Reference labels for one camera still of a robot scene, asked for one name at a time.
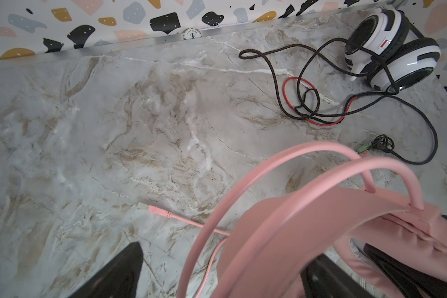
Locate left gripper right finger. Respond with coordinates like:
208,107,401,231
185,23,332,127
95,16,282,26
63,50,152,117
300,243,447,298

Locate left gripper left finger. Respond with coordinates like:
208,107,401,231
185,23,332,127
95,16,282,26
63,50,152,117
70,242,144,298

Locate pink headphone cable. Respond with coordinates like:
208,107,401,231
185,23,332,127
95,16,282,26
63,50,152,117
138,200,232,298

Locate pink headphones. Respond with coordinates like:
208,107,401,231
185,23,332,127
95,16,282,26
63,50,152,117
176,142,447,298

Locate white black headphones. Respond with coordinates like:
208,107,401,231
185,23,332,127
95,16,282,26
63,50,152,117
344,9,441,93

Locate red cable loop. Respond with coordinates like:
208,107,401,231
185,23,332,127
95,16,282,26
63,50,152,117
282,76,358,127

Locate black headphone cable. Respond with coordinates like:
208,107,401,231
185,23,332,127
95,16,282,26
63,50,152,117
238,22,439,166

